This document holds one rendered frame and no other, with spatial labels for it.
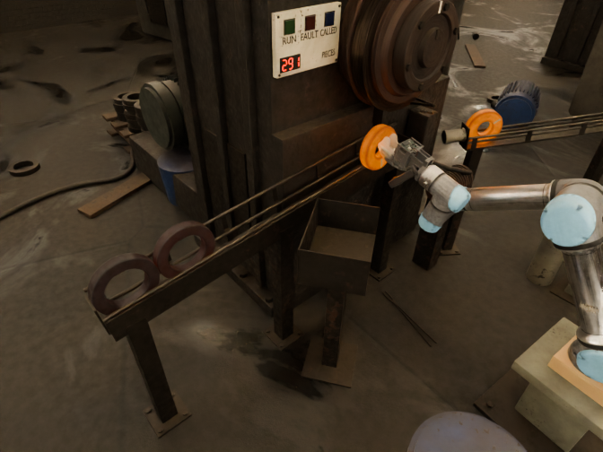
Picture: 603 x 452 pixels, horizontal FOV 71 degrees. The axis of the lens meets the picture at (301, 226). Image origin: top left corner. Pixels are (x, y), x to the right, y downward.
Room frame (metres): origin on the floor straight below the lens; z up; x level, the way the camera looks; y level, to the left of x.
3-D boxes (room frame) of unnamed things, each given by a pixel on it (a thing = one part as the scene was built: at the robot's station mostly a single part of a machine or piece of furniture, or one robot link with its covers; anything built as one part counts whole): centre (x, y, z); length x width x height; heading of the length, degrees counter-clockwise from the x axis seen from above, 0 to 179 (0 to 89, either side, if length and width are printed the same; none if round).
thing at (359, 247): (0.99, -0.12, 0.36); 0.26 x 0.20 x 0.72; 167
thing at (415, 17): (1.45, -0.40, 1.11); 0.28 x 0.06 x 0.28; 132
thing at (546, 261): (1.52, -1.20, 0.26); 0.12 x 0.12 x 0.52
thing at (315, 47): (1.38, -0.01, 1.15); 0.26 x 0.02 x 0.18; 132
